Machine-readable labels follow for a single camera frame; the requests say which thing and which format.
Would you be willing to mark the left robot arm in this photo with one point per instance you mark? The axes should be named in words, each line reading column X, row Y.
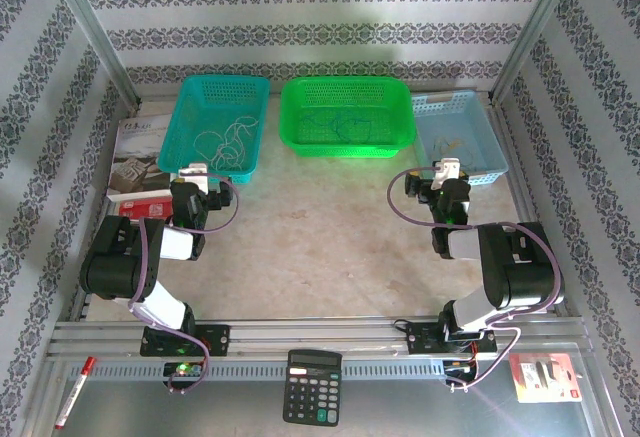
column 120, row 267

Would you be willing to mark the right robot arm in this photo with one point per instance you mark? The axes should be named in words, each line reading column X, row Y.
column 520, row 267

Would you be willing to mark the red flat box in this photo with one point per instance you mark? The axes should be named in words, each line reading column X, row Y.
column 150, row 207

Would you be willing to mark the light blue plastic basket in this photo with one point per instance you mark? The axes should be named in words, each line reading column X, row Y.
column 465, row 122

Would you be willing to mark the white grey book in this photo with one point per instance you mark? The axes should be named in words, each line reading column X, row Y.
column 140, row 152

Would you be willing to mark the teal plastic basket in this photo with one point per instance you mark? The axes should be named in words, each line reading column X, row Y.
column 215, row 107

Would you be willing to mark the green plastic basket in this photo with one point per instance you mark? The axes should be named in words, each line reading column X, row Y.
column 345, row 97

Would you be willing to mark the small controller board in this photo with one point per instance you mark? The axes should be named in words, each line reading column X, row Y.
column 184, row 369
column 460, row 368

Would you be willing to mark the red flash drive package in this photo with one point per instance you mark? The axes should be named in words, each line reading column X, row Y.
column 545, row 377

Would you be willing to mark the red marker pen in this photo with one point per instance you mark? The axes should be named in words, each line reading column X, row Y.
column 75, row 389

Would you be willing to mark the black calculator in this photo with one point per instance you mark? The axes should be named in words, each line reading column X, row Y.
column 312, row 387

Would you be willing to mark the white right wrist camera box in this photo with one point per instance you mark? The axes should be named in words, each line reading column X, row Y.
column 446, row 169

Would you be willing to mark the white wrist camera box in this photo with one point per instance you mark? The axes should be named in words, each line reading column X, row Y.
column 446, row 169
column 195, row 172

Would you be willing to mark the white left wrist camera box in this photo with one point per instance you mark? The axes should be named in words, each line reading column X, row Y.
column 195, row 172

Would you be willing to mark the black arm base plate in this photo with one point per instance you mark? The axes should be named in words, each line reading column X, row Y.
column 215, row 339
column 425, row 339

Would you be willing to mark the aluminium frame post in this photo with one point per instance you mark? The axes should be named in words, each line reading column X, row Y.
column 95, row 32
column 537, row 17

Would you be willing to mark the aluminium mounting rail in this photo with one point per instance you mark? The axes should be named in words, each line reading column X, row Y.
column 320, row 332

